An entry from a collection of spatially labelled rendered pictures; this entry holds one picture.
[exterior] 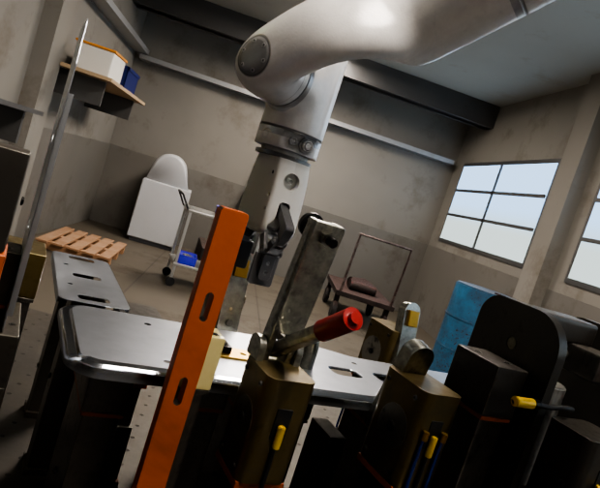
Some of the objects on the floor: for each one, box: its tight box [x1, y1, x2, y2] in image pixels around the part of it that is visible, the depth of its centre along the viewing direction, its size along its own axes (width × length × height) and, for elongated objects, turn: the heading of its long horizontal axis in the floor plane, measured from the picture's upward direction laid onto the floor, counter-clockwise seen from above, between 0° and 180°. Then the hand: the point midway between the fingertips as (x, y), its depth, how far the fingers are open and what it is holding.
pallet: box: [35, 227, 127, 265], centre depth 577 cm, size 106×73×10 cm
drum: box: [429, 281, 514, 373], centre depth 526 cm, size 60×60×92 cm
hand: (248, 267), depth 74 cm, fingers open, 8 cm apart
